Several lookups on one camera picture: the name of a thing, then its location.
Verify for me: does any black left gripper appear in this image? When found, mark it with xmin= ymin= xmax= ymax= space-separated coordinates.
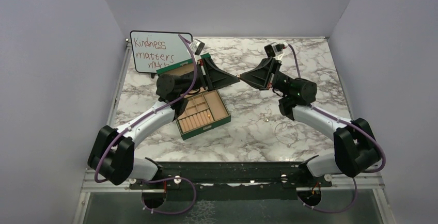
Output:
xmin=178 ymin=57 xmax=240 ymax=95

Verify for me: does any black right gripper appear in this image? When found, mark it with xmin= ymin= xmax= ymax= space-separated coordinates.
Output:
xmin=239 ymin=57 xmax=294 ymax=97

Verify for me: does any green jewelry box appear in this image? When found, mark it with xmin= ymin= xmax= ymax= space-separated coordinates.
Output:
xmin=157 ymin=53 xmax=231 ymax=140

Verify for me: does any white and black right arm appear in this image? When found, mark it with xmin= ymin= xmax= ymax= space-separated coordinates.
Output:
xmin=239 ymin=57 xmax=386 ymax=186

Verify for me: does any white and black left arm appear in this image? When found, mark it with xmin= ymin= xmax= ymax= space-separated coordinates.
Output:
xmin=87 ymin=54 xmax=239 ymax=188

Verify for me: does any whiteboard with red writing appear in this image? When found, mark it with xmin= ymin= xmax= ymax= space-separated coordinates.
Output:
xmin=130 ymin=30 xmax=193 ymax=73

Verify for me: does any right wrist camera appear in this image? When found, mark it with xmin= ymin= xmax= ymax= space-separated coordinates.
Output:
xmin=264 ymin=42 xmax=285 ymax=60

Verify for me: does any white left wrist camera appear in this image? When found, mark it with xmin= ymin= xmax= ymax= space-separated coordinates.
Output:
xmin=189 ymin=39 xmax=205 ymax=55

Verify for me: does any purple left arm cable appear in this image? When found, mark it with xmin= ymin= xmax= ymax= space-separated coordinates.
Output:
xmin=94 ymin=34 xmax=198 ymax=216

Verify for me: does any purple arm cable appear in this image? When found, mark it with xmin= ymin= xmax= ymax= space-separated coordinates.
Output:
xmin=286 ymin=43 xmax=387 ymax=214
xmin=94 ymin=34 xmax=198 ymax=216

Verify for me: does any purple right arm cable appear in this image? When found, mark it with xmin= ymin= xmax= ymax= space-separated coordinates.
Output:
xmin=286 ymin=43 xmax=387 ymax=214

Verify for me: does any silver chain necklace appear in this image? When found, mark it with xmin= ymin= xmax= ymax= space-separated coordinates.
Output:
xmin=273 ymin=122 xmax=300 ymax=147

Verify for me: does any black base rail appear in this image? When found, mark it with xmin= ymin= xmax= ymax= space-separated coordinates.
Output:
xmin=129 ymin=162 xmax=332 ymax=201

